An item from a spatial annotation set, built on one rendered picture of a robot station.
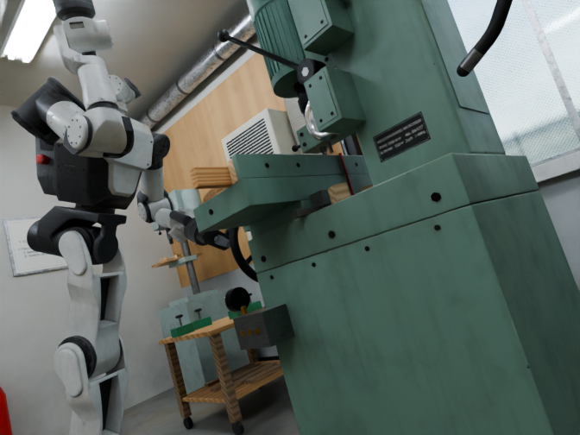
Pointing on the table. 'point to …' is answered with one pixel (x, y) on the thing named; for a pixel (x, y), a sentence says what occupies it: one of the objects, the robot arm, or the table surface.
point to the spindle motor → (278, 42)
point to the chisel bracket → (310, 145)
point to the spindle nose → (301, 97)
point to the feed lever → (305, 69)
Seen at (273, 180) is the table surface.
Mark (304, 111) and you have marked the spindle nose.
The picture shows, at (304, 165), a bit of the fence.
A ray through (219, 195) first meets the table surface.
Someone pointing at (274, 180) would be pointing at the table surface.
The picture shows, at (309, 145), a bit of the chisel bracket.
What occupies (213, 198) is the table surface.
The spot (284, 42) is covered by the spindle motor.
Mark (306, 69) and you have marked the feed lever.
